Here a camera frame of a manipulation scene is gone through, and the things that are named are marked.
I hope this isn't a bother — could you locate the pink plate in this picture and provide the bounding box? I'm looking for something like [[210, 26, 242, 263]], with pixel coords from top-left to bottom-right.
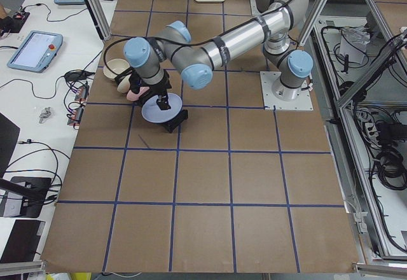
[[127, 87, 149, 102]]

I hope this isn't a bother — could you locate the metal clamp piece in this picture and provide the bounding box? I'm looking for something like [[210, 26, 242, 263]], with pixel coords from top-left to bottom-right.
[[39, 107, 54, 124]]

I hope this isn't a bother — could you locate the black monitor stand base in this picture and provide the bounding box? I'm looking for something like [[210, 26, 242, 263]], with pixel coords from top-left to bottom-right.
[[1, 176, 52, 218]]

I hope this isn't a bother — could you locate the cream bowl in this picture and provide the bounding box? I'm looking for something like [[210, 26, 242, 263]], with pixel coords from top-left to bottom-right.
[[103, 59, 130, 81]]

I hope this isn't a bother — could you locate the cream plate in rack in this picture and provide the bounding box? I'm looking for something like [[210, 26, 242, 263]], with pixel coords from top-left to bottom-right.
[[117, 75, 130, 94]]

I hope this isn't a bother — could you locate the aluminium frame post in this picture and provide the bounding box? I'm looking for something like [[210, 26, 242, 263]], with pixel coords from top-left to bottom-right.
[[84, 0, 111, 41]]

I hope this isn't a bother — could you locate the black dish rack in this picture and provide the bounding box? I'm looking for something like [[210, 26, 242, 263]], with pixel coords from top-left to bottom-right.
[[114, 69, 188, 133]]

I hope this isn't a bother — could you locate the light blue plate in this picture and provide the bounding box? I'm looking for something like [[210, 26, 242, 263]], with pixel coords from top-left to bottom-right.
[[141, 93, 183, 124]]

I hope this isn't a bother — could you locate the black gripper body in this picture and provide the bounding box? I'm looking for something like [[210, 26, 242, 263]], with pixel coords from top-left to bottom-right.
[[135, 72, 172, 102]]

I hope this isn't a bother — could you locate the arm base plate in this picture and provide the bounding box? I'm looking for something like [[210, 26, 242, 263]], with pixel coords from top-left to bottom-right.
[[260, 71, 314, 111]]

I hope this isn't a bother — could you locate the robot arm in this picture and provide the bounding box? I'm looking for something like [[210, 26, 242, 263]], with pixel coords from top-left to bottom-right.
[[123, 0, 308, 110]]

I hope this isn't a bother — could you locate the near teach pendant tablet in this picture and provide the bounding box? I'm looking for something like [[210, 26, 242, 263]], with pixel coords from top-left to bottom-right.
[[7, 31, 64, 73]]

